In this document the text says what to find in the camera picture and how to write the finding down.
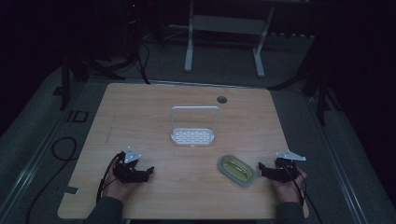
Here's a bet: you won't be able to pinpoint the person's left hand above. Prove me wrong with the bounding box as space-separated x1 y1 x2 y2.
102 168 134 203

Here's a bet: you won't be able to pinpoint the white rack with handle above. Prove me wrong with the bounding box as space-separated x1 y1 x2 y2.
170 105 221 147

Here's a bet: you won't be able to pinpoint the black tripod stand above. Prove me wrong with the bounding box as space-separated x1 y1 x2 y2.
59 50 127 112
266 59 344 127

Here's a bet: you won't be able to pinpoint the black floor cable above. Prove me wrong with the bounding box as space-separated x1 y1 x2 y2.
24 135 78 224

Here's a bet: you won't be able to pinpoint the clear dish with green soap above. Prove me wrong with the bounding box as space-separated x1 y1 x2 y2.
217 154 258 189

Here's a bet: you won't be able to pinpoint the black hanging cables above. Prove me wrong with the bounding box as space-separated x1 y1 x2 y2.
125 0 152 85

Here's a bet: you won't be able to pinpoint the white desk frame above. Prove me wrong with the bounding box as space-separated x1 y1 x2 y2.
183 0 276 79

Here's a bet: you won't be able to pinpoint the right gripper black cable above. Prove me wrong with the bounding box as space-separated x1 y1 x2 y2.
279 162 325 224

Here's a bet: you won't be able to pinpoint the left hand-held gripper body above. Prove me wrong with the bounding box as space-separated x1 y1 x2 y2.
112 146 148 185

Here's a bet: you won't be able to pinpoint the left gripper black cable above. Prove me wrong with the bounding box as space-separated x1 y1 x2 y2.
95 151 125 204

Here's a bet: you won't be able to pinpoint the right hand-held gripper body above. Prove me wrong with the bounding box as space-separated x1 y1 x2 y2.
268 149 307 184

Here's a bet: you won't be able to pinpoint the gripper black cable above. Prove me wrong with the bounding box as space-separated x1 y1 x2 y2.
95 151 125 204
279 162 325 224

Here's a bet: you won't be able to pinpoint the person's right hand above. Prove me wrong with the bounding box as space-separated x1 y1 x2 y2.
274 167 308 205

